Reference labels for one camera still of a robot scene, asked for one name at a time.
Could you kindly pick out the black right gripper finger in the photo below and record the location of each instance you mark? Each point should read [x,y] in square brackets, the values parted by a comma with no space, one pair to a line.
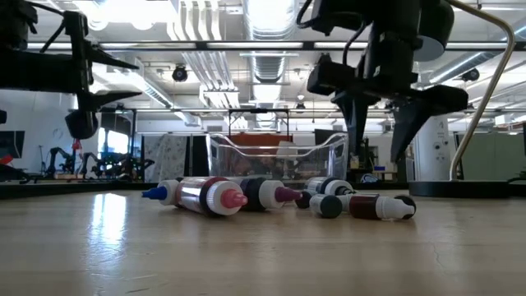
[411,119]
[355,115]

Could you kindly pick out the black ceiling fixture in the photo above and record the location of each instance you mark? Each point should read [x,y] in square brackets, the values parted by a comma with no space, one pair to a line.
[470,75]
[179,74]

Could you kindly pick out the orange cabinet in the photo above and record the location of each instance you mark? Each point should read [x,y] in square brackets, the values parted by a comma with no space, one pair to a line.
[259,141]

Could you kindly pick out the overhead frame bar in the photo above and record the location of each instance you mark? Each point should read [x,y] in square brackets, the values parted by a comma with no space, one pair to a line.
[201,45]

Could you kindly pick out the black brass-necked desk lamp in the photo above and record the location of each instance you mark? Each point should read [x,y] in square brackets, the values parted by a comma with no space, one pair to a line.
[456,189]

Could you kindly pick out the white round column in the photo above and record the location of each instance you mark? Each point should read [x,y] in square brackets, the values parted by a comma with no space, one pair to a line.
[431,156]

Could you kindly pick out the dark wall monitor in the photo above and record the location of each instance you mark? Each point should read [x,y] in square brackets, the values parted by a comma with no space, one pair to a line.
[12,144]

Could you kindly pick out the large plum-tipped colouring bottle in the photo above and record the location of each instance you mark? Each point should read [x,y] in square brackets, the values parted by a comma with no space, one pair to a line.
[269,194]

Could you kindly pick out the silver ceiling air duct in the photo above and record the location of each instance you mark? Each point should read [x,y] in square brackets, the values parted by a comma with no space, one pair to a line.
[269,66]

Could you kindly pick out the clear plastic bin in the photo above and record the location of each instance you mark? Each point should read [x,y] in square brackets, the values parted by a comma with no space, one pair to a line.
[337,160]

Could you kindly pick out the white and blue helmet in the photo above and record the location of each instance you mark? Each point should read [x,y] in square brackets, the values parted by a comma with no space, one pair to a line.
[370,178]

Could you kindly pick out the large pink-tipped colouring bottle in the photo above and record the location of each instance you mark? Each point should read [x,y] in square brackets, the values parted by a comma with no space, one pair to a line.
[218,197]

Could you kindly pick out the black aluminium table frame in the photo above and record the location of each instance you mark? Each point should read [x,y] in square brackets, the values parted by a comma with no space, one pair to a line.
[61,190]

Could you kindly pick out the small food colouring bottle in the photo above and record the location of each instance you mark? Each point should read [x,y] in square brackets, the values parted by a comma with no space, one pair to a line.
[344,201]
[411,203]

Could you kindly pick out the small dark red colouring bottle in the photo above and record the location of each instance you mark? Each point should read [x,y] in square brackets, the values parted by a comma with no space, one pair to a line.
[370,207]

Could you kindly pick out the dark background monitor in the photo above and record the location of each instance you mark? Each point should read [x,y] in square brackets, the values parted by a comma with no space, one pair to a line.
[328,137]

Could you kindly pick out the large dark colouring bottle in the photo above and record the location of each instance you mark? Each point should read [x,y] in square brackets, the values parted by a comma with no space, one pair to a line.
[324,185]

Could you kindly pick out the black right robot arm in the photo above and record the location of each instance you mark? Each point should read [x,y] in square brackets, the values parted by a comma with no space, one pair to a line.
[349,14]

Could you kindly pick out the red strip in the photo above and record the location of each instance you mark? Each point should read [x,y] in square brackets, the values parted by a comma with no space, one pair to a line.
[6,159]

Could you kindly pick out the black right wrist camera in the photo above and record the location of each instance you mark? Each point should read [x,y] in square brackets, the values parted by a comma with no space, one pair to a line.
[328,78]

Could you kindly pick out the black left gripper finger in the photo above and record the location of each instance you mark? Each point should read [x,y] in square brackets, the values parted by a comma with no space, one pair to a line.
[102,56]
[92,100]

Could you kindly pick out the small green-based colouring bottle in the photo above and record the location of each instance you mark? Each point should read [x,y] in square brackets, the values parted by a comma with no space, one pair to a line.
[330,206]

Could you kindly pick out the small dark-based colouring bottle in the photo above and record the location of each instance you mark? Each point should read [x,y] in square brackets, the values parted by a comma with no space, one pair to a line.
[303,200]

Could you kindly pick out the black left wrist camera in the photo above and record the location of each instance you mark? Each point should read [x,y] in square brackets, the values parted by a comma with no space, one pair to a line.
[82,125]

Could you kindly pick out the large blue-tipped colouring bottle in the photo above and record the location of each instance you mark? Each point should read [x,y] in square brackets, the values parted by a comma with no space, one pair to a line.
[166,192]

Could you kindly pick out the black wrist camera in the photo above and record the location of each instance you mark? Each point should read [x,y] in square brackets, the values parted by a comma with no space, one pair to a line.
[328,78]
[82,125]

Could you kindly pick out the black background rig frame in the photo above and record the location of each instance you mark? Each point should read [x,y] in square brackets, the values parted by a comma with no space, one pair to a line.
[259,110]

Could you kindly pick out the grey patterned partition panel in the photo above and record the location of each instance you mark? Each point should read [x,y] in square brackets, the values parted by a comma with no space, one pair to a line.
[164,158]

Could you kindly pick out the grey-green partition wall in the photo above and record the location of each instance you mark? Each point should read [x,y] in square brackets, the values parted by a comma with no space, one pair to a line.
[493,156]

